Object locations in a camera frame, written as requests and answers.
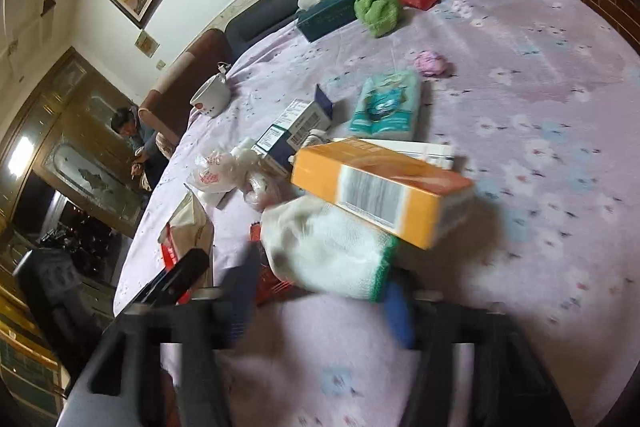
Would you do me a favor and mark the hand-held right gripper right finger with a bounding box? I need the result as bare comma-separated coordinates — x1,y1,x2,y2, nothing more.
382,278,576,427

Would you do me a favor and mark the long white cardboard box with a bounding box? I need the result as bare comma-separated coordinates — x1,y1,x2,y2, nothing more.
332,137,456,170

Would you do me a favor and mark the brown paper bag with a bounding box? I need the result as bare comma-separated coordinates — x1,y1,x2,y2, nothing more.
157,192,216,293

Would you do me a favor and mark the clear plastic bag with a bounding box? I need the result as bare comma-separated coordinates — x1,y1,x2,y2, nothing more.
240,147,288,210
186,149,238,208

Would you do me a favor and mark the brown armchair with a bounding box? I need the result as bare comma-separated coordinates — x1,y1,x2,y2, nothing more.
137,28,236,148

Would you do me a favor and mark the wooden glass door cabinet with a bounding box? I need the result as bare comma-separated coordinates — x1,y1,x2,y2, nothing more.
0,47,156,423

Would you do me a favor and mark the dark green tissue box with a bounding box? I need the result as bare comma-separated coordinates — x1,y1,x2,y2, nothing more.
295,0,363,44

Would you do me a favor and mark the white blue medicine box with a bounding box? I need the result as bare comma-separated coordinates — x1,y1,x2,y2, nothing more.
252,124,296,172
277,84,335,145

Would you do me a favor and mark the teal tissue pack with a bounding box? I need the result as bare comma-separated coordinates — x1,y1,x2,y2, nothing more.
347,69,422,142

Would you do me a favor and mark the pink crumpled ball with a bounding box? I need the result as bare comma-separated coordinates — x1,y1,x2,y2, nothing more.
414,50,451,78

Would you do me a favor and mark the white knit glove green cuff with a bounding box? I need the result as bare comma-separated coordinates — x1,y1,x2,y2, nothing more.
260,197,401,304

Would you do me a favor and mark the green cloth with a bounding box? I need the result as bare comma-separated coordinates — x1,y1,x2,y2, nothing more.
353,0,403,38

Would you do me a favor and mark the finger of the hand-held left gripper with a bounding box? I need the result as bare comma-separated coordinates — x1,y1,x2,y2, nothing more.
132,248,211,308

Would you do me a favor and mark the small wall plaque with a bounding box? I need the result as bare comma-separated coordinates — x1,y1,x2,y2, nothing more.
134,31,160,58

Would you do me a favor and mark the orange cardboard box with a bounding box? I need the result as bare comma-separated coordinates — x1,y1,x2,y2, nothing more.
290,137,476,250

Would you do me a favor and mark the white mug red print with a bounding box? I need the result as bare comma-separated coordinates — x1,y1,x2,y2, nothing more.
190,62,233,118

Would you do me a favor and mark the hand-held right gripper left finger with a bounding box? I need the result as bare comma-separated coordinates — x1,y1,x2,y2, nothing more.
60,257,262,427

